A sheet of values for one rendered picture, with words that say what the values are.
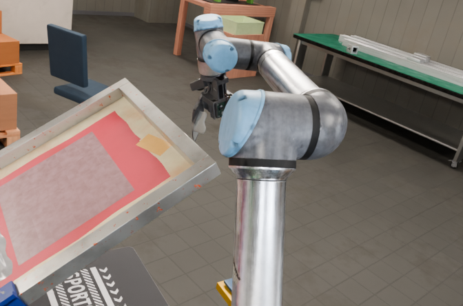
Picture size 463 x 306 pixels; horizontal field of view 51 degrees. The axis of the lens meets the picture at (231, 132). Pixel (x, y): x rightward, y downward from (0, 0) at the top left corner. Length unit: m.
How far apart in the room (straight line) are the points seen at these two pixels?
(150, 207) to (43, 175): 0.43
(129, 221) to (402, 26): 6.79
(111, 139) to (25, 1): 6.04
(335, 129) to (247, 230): 0.22
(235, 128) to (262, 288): 0.26
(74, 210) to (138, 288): 0.50
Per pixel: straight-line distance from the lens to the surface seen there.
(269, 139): 0.78
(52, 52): 4.59
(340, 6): 8.18
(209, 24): 1.23
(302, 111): 0.81
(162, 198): 1.06
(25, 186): 1.41
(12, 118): 4.51
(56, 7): 7.52
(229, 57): 1.14
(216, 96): 1.29
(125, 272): 1.69
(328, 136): 0.83
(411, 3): 7.56
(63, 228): 1.21
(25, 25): 7.41
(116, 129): 1.41
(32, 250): 1.21
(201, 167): 1.09
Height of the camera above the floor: 2.03
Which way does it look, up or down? 22 degrees down
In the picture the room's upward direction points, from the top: 11 degrees clockwise
